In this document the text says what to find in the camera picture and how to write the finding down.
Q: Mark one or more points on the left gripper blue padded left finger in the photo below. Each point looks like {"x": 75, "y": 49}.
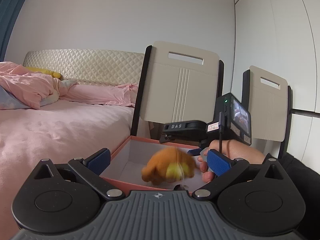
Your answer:
{"x": 99, "y": 161}

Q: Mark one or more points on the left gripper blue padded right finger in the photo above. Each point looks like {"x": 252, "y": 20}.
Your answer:
{"x": 218, "y": 163}

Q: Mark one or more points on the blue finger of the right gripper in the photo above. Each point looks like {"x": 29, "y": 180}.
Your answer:
{"x": 196, "y": 151}

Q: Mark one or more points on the orange plush toy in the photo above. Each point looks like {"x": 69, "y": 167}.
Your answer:
{"x": 168, "y": 165}

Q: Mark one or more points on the pink cardboard box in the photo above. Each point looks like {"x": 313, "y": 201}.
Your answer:
{"x": 124, "y": 171}

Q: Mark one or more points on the black sleeved right forearm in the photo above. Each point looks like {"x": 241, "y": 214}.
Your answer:
{"x": 307, "y": 181}

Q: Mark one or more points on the person's right hand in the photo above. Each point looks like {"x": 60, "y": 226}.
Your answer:
{"x": 232, "y": 149}

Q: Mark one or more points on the bed with pink sheet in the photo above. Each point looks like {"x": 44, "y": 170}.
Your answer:
{"x": 60, "y": 131}

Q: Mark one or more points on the beige chair near box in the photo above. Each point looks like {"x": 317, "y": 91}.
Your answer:
{"x": 177, "y": 83}

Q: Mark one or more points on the pink pillow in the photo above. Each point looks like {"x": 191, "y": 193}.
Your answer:
{"x": 121, "y": 95}

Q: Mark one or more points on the beige chair on right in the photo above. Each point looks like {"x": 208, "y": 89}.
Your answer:
{"x": 269, "y": 100}

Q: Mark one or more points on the cream quilted headboard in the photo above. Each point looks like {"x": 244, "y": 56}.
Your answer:
{"x": 89, "y": 67}

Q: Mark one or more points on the yellow pillow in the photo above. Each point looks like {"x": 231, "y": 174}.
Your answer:
{"x": 45, "y": 71}

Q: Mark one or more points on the crumpled pink duvet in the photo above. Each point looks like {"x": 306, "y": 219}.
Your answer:
{"x": 23, "y": 89}

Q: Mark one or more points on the blue curtain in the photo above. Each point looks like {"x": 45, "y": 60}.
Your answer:
{"x": 9, "y": 11}

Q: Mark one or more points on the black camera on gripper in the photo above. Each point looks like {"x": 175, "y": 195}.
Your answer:
{"x": 237, "y": 120}

